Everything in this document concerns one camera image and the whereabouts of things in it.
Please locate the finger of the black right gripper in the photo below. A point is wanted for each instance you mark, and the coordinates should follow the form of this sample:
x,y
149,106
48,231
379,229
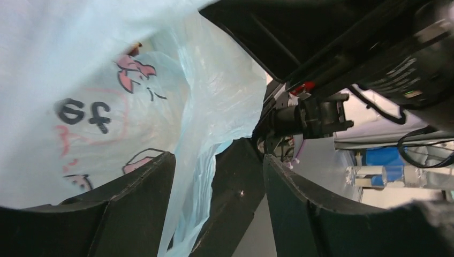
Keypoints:
x,y
289,37

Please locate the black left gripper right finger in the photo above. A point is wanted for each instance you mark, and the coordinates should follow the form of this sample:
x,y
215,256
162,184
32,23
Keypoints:
x,y
309,220

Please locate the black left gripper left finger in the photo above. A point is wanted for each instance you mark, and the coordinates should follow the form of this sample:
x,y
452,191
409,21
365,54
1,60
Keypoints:
x,y
124,217

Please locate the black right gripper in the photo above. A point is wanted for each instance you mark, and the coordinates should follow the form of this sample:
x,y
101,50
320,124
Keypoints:
x,y
402,50

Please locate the light blue printed plastic bag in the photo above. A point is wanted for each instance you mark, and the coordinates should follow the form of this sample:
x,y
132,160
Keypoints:
x,y
93,90

